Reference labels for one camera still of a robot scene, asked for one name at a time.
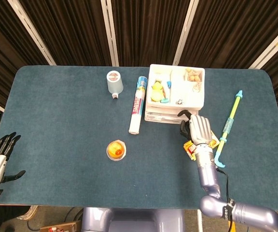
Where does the white drawer organizer box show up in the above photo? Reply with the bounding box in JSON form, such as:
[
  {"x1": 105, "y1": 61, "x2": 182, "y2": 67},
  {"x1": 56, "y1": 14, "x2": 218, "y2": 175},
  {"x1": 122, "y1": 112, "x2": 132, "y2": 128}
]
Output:
[{"x1": 144, "y1": 64, "x2": 206, "y2": 125}]

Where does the blue felt table mat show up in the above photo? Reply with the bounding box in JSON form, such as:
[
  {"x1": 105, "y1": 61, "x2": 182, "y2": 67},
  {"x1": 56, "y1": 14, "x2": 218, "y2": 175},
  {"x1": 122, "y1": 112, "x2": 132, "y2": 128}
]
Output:
[{"x1": 0, "y1": 65, "x2": 278, "y2": 211}]

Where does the yellow snack packet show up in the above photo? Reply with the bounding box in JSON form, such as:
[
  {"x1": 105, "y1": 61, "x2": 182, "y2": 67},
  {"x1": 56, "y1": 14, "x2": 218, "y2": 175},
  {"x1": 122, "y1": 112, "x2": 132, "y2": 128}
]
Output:
[{"x1": 183, "y1": 135, "x2": 221, "y2": 161}]

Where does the white plastic wrap roll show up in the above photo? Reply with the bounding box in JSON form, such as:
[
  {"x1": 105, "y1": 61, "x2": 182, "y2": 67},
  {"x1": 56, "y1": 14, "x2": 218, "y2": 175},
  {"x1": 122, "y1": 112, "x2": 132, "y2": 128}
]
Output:
[{"x1": 128, "y1": 75, "x2": 148, "y2": 135}]

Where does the black floor cable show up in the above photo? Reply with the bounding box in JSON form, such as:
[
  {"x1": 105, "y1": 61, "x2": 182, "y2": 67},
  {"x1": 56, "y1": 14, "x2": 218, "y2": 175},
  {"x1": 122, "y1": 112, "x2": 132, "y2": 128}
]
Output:
[{"x1": 27, "y1": 210, "x2": 41, "y2": 230}]

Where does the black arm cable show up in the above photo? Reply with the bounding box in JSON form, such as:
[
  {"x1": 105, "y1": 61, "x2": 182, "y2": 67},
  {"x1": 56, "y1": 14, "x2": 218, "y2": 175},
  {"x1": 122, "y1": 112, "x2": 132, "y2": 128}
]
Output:
[{"x1": 215, "y1": 167, "x2": 234, "y2": 232}]

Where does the lavender robot torso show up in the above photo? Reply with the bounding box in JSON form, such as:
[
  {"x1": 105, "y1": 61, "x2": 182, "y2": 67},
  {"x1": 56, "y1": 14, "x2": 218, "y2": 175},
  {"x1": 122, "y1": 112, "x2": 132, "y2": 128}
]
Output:
[{"x1": 81, "y1": 207, "x2": 185, "y2": 232}]

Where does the brown cardboard box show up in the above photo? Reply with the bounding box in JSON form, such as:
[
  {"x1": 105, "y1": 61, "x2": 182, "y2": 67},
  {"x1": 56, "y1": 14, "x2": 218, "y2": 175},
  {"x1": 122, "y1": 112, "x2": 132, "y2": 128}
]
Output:
[{"x1": 39, "y1": 220, "x2": 82, "y2": 232}]

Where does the dark brown curtain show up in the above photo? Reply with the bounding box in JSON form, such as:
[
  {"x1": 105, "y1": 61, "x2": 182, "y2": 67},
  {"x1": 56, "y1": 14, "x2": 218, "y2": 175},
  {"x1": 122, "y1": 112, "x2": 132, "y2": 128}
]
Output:
[{"x1": 0, "y1": 0, "x2": 278, "y2": 145}]

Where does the orange fruit jelly cup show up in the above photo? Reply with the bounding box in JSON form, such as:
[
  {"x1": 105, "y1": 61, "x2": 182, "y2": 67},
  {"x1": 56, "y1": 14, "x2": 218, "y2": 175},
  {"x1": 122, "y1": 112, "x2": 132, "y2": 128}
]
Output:
[{"x1": 106, "y1": 140, "x2": 127, "y2": 161}]

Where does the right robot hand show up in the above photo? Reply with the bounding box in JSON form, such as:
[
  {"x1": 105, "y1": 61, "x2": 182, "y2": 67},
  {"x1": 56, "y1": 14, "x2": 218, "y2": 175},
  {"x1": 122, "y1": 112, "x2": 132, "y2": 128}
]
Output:
[{"x1": 177, "y1": 110, "x2": 214, "y2": 146}]

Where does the blue yellow toy water pump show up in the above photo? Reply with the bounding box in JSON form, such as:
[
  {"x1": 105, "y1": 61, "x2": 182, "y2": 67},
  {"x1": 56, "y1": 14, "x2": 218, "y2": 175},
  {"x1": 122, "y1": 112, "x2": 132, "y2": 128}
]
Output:
[{"x1": 213, "y1": 90, "x2": 243, "y2": 169}]

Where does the clear plastic bottle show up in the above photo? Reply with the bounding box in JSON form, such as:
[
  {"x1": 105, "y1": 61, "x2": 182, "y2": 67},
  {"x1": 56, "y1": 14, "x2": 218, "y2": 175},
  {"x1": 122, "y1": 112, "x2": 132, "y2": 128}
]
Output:
[{"x1": 106, "y1": 70, "x2": 125, "y2": 100}]

